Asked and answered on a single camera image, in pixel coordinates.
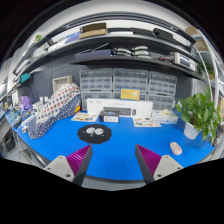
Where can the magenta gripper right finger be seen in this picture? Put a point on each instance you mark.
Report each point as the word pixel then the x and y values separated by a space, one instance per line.
pixel 153 166

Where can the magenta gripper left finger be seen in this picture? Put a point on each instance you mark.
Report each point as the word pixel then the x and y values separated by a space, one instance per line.
pixel 73 167

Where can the pink computer mouse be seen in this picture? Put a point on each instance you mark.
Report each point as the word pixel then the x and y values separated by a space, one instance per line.
pixel 175 148

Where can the black round mouse pad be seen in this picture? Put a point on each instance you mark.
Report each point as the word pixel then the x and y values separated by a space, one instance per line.
pixel 94 133

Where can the blue table mat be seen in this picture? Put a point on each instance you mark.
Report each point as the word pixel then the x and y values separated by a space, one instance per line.
pixel 115 159

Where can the right printed leaflet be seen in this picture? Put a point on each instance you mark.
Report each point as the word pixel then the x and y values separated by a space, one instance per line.
pixel 145 122

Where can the printed leaflet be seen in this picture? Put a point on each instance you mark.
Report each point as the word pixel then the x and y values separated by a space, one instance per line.
pixel 145 122
pixel 85 117

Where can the white plant pot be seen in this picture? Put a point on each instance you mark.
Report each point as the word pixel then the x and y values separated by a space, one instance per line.
pixel 190 132

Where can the white blue product box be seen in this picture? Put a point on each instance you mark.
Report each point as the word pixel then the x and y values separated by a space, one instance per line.
pixel 164 117

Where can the left printed leaflet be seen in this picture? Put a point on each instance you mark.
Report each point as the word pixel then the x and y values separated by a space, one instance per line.
pixel 85 117

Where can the small black box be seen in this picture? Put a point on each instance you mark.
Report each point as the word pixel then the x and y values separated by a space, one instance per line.
pixel 109 116

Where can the long white keyboard box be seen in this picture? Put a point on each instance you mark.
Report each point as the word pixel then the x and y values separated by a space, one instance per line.
pixel 126 108

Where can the patterned fabric cloth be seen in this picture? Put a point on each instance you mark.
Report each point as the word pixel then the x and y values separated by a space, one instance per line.
pixel 62 104

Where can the green potted plant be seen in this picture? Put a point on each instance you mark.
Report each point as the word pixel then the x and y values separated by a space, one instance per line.
pixel 200 112

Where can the yellow card sign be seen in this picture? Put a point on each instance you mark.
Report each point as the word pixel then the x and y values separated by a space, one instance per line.
pixel 130 94

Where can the right grey drawer cabinet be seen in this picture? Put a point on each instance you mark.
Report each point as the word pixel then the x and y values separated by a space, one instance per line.
pixel 162 90

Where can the grey drawer cabinet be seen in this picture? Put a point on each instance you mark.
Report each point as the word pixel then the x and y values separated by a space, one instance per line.
pixel 162 90
pixel 130 78
pixel 95 84

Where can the purple bag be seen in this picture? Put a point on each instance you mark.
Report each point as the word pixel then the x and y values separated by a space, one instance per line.
pixel 25 103

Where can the white framed box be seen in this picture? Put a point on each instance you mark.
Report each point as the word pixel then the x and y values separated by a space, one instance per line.
pixel 60 82

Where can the left grey drawer cabinet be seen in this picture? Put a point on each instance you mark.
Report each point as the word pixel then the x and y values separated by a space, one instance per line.
pixel 95 84

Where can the middle grey drawer cabinet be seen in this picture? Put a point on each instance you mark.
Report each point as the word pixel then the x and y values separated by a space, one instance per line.
pixel 130 78

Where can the white electronic device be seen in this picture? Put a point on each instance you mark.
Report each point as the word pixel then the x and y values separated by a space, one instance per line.
pixel 183 61

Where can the white headset on shelf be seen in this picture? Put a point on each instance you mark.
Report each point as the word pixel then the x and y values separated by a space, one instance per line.
pixel 138 51

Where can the dark blue flat box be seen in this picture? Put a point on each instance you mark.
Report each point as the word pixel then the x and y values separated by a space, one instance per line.
pixel 93 54

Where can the black device on shelf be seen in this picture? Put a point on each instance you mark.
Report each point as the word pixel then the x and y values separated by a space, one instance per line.
pixel 161 34

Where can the cardboard box on shelf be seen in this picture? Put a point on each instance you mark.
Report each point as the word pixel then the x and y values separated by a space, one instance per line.
pixel 95 29

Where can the lower wall shelf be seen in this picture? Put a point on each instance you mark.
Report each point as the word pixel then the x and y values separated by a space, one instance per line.
pixel 137 61

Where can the wall shelf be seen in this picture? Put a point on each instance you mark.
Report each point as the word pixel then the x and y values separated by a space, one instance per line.
pixel 98 42
pixel 137 61

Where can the upper wall shelf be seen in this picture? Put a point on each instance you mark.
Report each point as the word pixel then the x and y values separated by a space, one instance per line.
pixel 98 42

